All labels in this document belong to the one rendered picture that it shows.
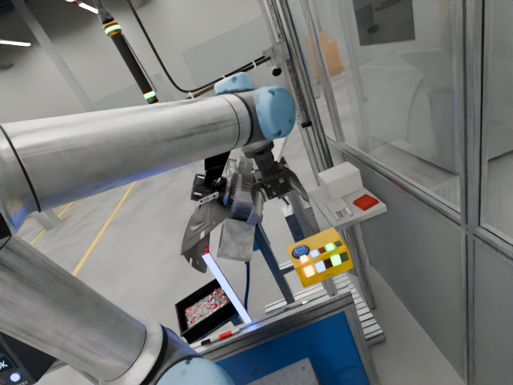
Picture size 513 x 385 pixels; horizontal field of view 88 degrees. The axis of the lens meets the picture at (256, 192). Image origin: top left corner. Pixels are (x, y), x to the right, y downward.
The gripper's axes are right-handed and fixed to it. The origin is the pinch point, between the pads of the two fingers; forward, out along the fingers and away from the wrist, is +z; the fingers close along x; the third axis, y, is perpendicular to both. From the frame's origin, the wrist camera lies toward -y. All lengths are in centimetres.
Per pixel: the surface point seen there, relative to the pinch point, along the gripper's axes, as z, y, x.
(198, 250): 25, -36, -40
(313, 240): 15.7, -2.7, 4.9
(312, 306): 37.2, 1.9, -3.4
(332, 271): 22.5, 4.9, 6.0
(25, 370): 11, 7, -83
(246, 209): 14.8, -34.4, -13.1
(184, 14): -242, -1248, -30
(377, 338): 118, -27, 22
